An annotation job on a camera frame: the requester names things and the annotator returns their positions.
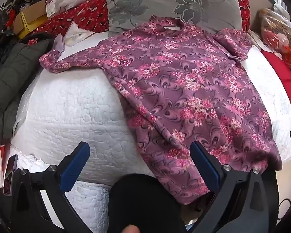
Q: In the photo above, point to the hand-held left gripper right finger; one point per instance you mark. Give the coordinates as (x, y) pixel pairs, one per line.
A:
(205, 168)

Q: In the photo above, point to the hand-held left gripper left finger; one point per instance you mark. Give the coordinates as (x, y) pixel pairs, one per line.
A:
(74, 168)

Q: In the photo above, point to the purple floral shirt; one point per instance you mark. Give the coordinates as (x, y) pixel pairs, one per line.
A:
(184, 89)

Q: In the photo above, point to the plain red cloth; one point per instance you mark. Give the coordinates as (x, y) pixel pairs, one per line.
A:
(286, 77)

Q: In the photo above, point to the white quilted mattress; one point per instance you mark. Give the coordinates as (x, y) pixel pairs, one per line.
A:
(75, 106)

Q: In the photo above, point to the plastic-wrapped bundle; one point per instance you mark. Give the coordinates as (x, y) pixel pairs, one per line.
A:
(278, 29)

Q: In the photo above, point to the dark green padded jacket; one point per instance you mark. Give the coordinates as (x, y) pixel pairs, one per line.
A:
(12, 72)

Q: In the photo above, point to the red patterned blanket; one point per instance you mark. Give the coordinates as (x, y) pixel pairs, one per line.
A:
(87, 14)

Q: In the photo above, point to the yellow cardboard box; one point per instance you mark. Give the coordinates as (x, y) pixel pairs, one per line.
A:
(31, 17)

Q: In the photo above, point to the white plastic bag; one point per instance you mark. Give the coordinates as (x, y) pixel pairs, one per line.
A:
(71, 1)

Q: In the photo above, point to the grey floral pillow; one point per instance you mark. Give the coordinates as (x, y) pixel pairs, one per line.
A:
(160, 0)

